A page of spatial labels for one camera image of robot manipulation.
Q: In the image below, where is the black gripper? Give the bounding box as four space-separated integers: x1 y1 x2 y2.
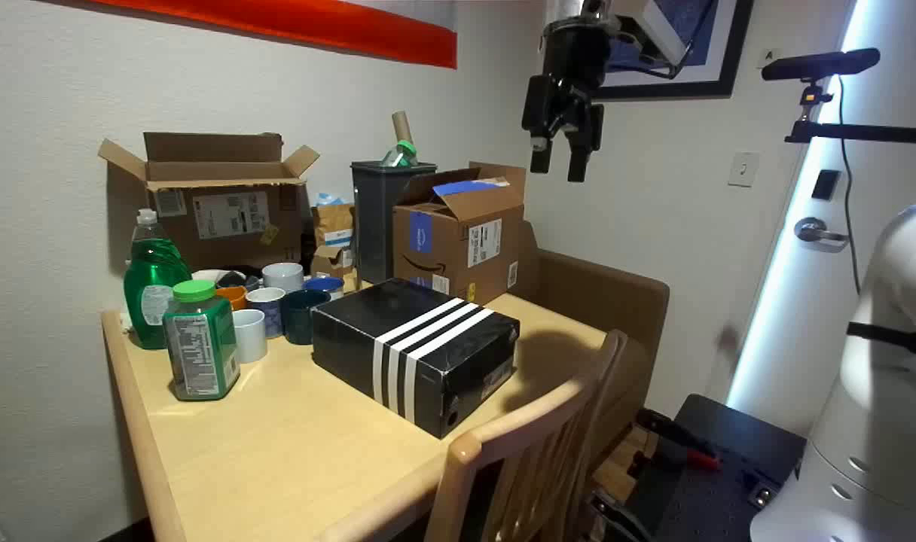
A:
517 74 608 187

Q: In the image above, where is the black white-striped shoe box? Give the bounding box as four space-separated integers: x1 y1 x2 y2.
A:
307 278 520 443

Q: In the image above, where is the Amazon cardboard box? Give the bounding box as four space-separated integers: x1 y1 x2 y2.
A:
388 160 540 309

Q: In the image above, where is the small cardboard box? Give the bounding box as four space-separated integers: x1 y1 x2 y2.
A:
310 199 359 279

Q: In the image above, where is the large open cardboard box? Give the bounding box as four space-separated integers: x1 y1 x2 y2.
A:
96 130 321 273

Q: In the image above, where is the green plastic item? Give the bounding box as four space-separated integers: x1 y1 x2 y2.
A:
381 140 423 168

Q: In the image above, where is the cardboard tube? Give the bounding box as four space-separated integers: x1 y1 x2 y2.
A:
388 110 418 151

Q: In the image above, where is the black framed blue picture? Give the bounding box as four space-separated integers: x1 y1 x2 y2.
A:
597 0 757 103

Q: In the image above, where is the white door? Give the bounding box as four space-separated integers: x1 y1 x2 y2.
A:
726 0 916 435

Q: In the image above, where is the black door lock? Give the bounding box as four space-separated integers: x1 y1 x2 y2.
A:
811 166 844 204

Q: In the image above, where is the blue cup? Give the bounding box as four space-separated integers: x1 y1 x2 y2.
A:
300 273 347 303

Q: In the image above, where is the brown wooden chair back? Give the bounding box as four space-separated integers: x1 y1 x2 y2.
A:
423 330 634 542

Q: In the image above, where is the white bowl-shaped cup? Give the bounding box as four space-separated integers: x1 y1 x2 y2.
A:
259 258 307 296

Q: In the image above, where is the dark teal mug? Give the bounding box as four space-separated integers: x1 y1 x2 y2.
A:
279 286 331 346

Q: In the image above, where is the red black clamp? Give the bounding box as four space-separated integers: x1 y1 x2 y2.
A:
637 406 726 476

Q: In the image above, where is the white blue-banded cup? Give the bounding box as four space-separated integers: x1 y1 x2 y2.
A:
245 286 289 340

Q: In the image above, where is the orange cup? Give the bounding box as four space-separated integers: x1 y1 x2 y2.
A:
214 283 254 315

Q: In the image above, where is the green lidded jar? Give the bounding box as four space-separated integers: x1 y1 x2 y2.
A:
164 278 245 404

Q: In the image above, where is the green dish soap bottle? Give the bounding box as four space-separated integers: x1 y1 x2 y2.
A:
121 204 193 352

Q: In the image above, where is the white light switch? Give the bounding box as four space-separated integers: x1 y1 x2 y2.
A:
726 149 762 190

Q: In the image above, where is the silver door handle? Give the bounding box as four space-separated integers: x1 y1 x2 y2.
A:
792 213 850 251

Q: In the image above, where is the black camera on stand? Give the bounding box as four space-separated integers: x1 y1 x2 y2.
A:
759 46 884 86

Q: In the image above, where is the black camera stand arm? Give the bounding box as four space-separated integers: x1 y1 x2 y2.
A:
788 86 916 162

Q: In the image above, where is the red wall banner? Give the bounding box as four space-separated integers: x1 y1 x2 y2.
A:
49 0 460 74

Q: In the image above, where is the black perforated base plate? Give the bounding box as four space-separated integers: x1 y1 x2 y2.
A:
619 393 811 542

